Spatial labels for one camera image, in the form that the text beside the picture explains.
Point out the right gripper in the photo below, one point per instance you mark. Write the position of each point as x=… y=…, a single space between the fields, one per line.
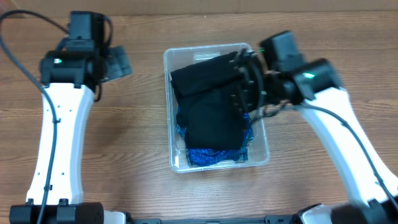
x=246 y=92

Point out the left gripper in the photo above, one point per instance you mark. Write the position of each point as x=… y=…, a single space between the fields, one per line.
x=116 y=65

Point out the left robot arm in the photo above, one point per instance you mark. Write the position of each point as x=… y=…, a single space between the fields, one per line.
x=71 y=79

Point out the clear plastic storage bin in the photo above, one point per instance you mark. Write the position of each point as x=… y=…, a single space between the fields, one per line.
x=257 y=154

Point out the blue denim jeans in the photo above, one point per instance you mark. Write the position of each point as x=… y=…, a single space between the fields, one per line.
x=244 y=155

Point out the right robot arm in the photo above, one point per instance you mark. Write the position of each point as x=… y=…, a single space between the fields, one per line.
x=285 y=80

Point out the black garment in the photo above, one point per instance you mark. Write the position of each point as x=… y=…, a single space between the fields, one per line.
x=210 y=120
x=203 y=76

